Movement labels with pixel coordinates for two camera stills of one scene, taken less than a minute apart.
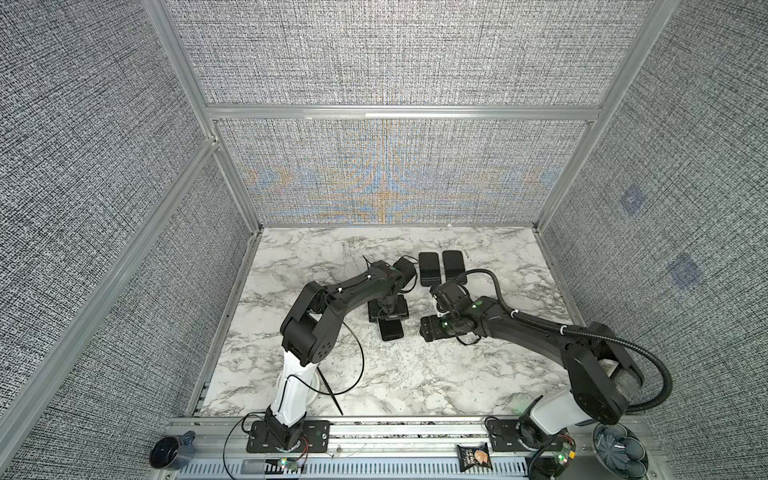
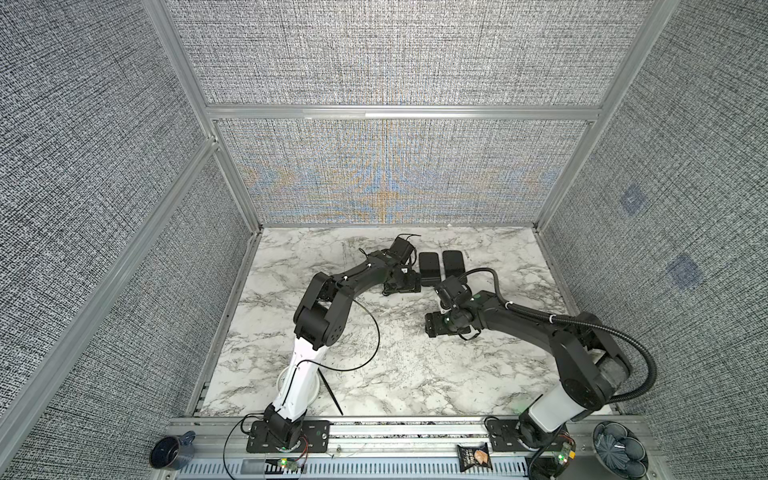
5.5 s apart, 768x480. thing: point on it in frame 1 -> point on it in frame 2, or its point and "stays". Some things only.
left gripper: (402, 311) -> (412, 285)
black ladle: (329, 390) stays
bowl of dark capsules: (621, 451) stays
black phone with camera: (430, 270) stays
